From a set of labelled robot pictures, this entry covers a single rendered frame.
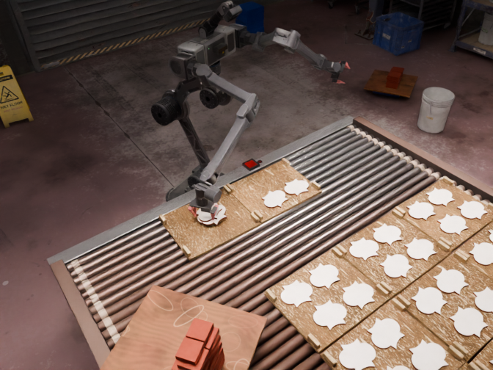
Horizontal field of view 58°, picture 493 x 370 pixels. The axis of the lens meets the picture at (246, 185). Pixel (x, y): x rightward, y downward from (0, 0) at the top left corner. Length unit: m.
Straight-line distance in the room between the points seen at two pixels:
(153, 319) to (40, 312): 1.68
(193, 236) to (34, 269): 1.75
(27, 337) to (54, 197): 1.39
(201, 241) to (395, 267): 0.91
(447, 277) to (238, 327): 0.96
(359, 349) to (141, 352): 0.82
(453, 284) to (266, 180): 1.08
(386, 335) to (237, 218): 0.91
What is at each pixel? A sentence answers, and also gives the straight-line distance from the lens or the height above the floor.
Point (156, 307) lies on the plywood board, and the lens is 1.87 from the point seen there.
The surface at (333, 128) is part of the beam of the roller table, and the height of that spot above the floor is 0.92.
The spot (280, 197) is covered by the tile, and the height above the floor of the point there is 0.95.
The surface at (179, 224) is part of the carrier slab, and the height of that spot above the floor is 0.94.
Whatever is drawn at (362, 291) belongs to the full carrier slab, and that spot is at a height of 0.95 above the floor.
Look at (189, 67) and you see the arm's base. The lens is 2.55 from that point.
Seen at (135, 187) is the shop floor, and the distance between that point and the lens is 4.10.
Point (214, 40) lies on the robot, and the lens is 2.74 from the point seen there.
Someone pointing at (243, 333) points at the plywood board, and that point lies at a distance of 1.75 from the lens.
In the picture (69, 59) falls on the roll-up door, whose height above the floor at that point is 0.05.
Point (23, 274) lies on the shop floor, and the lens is 3.71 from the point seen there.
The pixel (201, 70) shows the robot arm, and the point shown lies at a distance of 2.48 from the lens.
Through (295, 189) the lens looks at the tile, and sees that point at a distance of 2.43.
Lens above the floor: 2.54
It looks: 40 degrees down
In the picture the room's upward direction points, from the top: 3 degrees counter-clockwise
